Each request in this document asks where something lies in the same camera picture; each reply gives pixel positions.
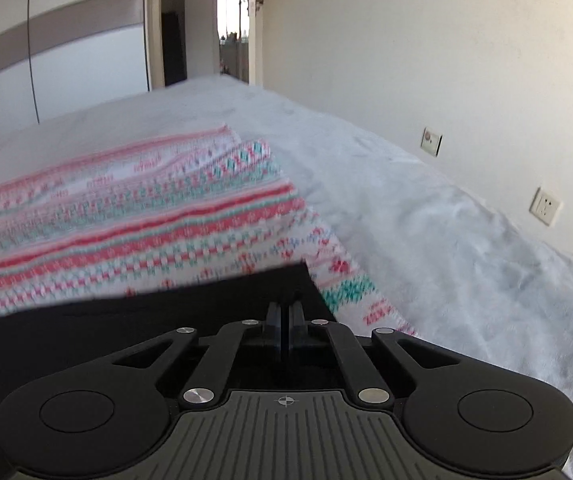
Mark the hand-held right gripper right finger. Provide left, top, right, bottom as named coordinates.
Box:
left=289, top=303, right=460, bottom=407

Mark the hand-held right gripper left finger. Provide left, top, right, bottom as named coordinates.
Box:
left=114, top=303, right=284, bottom=409

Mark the white fluffy bed cover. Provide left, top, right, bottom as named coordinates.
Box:
left=0, top=75, right=573, bottom=480

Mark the pink and teal patterned blanket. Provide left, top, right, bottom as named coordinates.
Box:
left=0, top=126, right=418, bottom=339

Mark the white room door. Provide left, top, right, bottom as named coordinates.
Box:
left=247, top=0, right=267, bottom=87

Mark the dark panel beside doorway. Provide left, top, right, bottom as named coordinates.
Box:
left=161, top=10, right=188, bottom=87

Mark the bright window with bars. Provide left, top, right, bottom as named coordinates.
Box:
left=218, top=0, right=250, bottom=34

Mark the white wardrobe with grey band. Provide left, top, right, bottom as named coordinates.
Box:
left=0, top=0, right=150, bottom=137

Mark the white wall plate red mark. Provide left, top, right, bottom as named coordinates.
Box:
left=420, top=127, right=444, bottom=158

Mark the white wall socket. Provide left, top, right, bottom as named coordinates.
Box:
left=529, top=187, right=564, bottom=227

